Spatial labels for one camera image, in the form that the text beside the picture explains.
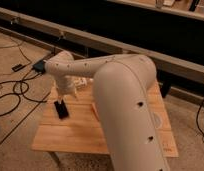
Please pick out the long wooden rail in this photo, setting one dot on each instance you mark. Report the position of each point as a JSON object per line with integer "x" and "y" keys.
{"x": 174, "y": 40}

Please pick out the black eraser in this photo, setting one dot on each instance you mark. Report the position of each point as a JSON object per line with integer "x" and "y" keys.
{"x": 61, "y": 109}

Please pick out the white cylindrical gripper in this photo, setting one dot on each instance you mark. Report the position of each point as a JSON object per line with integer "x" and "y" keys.
{"x": 65, "y": 86}

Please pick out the small black plug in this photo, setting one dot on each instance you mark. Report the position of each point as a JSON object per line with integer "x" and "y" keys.
{"x": 18, "y": 67}

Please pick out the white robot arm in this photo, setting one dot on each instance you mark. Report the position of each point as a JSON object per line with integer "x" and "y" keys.
{"x": 120, "y": 85}

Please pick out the black power adapter box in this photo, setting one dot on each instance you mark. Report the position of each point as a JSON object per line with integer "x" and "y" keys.
{"x": 39, "y": 67}

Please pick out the wooden table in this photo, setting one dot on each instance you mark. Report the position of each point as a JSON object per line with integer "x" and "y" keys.
{"x": 81, "y": 132}

